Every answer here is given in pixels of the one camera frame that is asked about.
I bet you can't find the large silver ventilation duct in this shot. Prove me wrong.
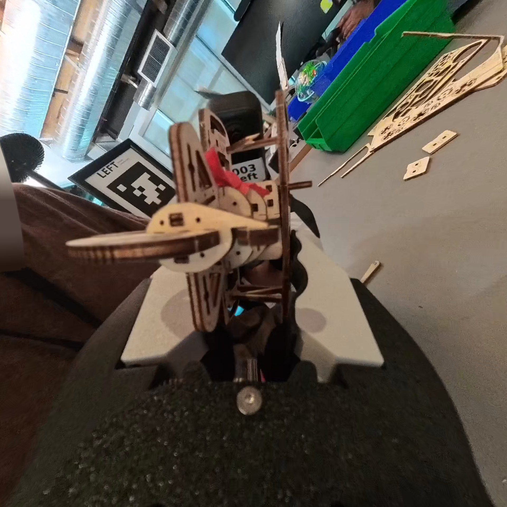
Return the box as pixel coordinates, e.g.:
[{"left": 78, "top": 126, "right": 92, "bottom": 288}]
[{"left": 0, "top": 0, "right": 133, "bottom": 161}]

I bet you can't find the narrow wooden parts sheet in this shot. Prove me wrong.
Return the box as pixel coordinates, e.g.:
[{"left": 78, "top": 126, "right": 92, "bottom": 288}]
[{"left": 456, "top": 37, "right": 507, "bottom": 93}]

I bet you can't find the small square wooden piece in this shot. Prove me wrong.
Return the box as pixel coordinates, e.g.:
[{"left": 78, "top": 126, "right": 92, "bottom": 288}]
[
  {"left": 421, "top": 129, "right": 458, "bottom": 154},
  {"left": 403, "top": 156, "right": 432, "bottom": 182}
]

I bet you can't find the thin wooden frame offcut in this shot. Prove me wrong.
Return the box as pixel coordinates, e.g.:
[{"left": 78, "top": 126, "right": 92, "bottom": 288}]
[{"left": 401, "top": 31, "right": 507, "bottom": 76}]

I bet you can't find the narrow silver ventilation duct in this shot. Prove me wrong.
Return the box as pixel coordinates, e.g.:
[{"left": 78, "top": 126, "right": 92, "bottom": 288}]
[{"left": 137, "top": 0, "right": 224, "bottom": 111}]

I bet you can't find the pointed wooden stick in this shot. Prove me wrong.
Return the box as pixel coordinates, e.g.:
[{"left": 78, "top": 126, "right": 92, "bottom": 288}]
[{"left": 360, "top": 260, "right": 382, "bottom": 284}]

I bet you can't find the wooden parts sheet with prongs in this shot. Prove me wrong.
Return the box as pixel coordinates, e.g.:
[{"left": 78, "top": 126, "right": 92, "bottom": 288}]
[{"left": 318, "top": 40, "right": 494, "bottom": 187}]

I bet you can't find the wooden model airplane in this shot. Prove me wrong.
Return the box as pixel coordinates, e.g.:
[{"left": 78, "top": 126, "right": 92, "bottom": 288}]
[{"left": 65, "top": 89, "right": 313, "bottom": 332}]

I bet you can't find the white paper card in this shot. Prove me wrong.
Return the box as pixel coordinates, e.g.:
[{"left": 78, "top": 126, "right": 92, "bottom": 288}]
[{"left": 274, "top": 22, "right": 290, "bottom": 92}]

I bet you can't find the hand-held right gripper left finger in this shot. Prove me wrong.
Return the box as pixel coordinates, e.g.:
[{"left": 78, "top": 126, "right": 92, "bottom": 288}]
[{"left": 120, "top": 271, "right": 208, "bottom": 382}]

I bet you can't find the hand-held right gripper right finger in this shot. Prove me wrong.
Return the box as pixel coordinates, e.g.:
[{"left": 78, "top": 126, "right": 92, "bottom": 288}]
[{"left": 291, "top": 233, "right": 386, "bottom": 383}]

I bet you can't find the blue plastic bin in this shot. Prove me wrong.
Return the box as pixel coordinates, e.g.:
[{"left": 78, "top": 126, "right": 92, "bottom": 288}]
[{"left": 287, "top": 0, "right": 409, "bottom": 121}]

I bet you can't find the green plastic bin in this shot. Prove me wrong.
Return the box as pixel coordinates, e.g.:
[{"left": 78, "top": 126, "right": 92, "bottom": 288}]
[{"left": 296, "top": 0, "right": 456, "bottom": 153}]

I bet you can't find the grey desk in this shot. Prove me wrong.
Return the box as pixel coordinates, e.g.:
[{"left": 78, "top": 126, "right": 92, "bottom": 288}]
[{"left": 273, "top": 0, "right": 507, "bottom": 507}]

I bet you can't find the clear ball toy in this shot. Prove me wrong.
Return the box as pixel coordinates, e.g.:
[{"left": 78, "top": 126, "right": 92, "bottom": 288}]
[{"left": 295, "top": 59, "right": 328, "bottom": 105}]

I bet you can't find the white vent grille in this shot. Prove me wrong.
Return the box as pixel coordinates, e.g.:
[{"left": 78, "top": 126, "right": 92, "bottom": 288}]
[{"left": 138, "top": 31, "right": 176, "bottom": 85}]

